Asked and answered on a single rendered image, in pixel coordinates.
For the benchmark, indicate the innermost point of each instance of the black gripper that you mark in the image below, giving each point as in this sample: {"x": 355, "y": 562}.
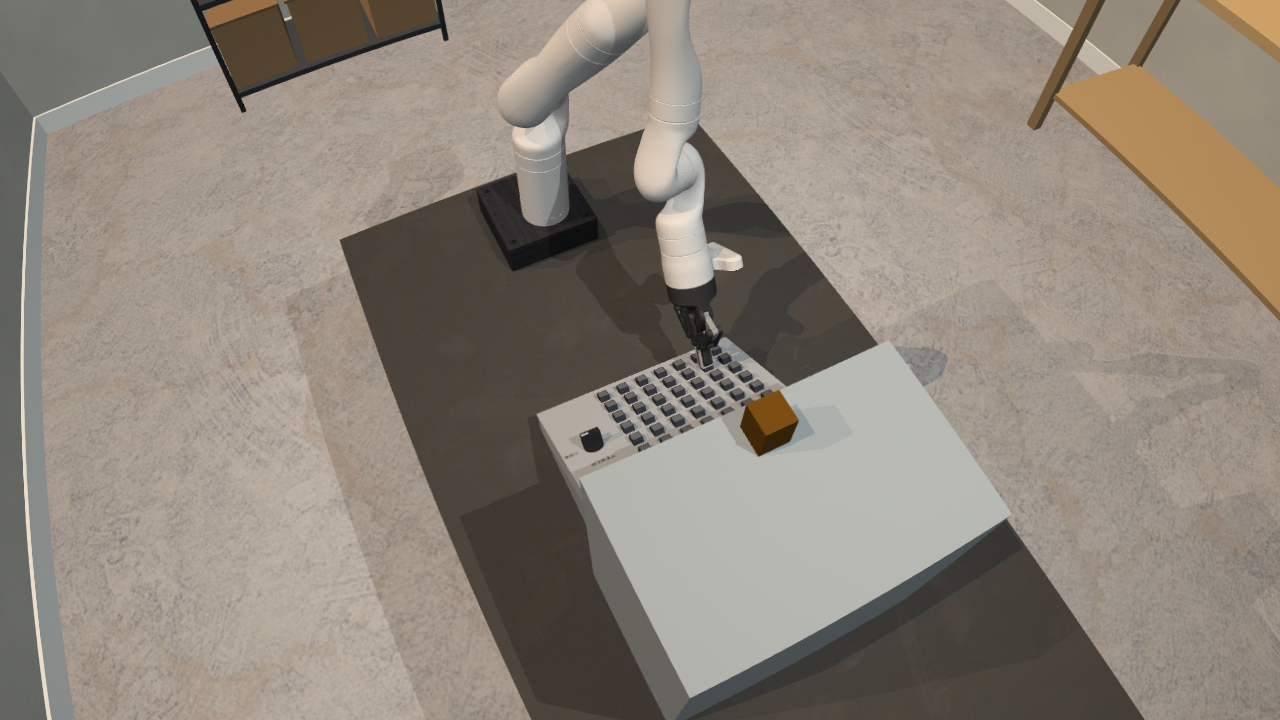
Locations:
{"x": 692, "y": 307}

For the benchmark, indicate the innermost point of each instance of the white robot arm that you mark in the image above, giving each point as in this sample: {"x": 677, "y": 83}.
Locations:
{"x": 594, "y": 36}

